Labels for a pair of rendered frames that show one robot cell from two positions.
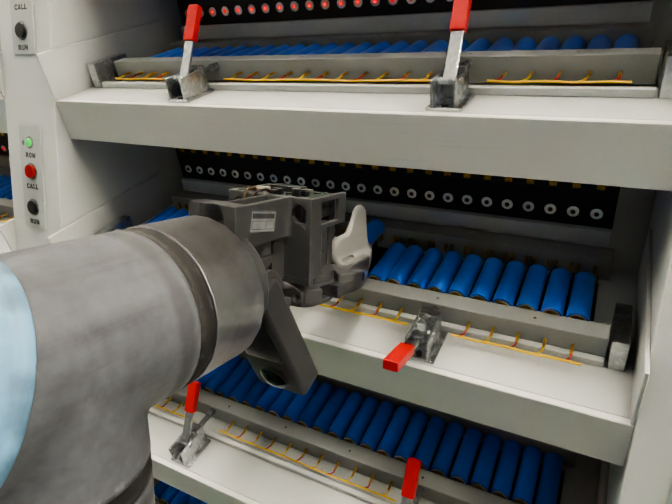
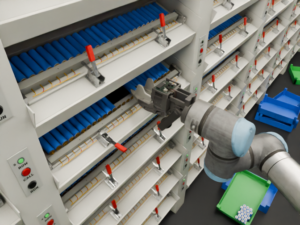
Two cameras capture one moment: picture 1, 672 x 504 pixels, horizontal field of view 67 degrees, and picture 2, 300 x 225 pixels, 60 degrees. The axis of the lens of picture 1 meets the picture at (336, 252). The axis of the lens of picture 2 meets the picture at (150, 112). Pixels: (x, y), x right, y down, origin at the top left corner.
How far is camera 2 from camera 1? 80 cm
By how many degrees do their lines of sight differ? 73
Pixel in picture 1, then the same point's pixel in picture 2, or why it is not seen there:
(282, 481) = (133, 159)
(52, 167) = (40, 157)
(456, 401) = not seen: hidden behind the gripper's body
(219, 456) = (117, 174)
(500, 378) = not seen: hidden behind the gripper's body
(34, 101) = (17, 139)
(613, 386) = (181, 79)
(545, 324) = (171, 76)
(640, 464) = (191, 88)
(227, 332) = not seen: hidden behind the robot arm
